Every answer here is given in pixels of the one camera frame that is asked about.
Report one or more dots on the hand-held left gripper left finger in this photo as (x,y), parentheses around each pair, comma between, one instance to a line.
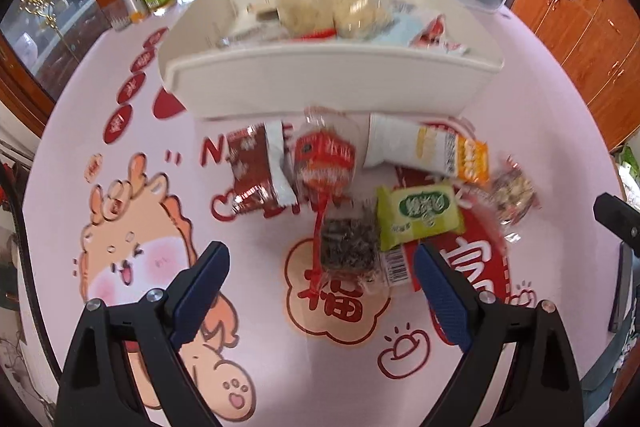
(200,292)

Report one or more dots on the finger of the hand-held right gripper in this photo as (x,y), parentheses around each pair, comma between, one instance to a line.
(622,217)

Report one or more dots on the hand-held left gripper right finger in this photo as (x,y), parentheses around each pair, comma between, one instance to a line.
(445,302)

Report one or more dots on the green snack packet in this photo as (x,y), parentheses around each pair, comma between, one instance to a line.
(420,214)

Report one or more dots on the mixed nut packet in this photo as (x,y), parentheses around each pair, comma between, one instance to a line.
(515,192)

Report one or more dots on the clear sunflower seed packet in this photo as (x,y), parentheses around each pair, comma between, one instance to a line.
(350,242)

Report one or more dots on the brown snack packet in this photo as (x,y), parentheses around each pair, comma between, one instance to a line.
(255,167)

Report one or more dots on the orange and white packet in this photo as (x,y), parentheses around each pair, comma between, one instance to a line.
(425,147)

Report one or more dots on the red snack packet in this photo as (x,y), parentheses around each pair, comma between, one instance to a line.
(325,157)

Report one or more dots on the white plastic bin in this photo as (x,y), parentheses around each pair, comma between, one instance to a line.
(325,77)

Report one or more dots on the red apple print packet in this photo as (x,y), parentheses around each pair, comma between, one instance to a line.
(437,34)

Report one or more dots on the large light blue packet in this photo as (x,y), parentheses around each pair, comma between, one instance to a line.
(400,29)

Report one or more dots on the clear puffed snack packet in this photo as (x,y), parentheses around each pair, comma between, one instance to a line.
(305,9)

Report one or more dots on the long beige snack packet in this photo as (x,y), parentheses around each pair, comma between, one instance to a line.
(360,9)

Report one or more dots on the green bag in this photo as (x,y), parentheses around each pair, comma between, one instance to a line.
(631,164)

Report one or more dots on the dark flat object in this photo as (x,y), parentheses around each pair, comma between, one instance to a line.
(621,287)

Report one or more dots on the pink printed tablecloth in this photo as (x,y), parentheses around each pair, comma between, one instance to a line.
(150,187)

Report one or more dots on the blue chair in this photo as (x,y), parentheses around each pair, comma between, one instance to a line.
(602,372)

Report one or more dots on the drinking glass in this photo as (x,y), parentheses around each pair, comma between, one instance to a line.
(116,16)

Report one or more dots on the small jar orange lid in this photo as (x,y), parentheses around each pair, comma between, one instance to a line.
(134,2)

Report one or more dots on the glass door wooden cabinet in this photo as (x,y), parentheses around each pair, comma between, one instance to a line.
(45,17)

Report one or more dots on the wooden wall cabinet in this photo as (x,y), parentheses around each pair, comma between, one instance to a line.
(585,17)

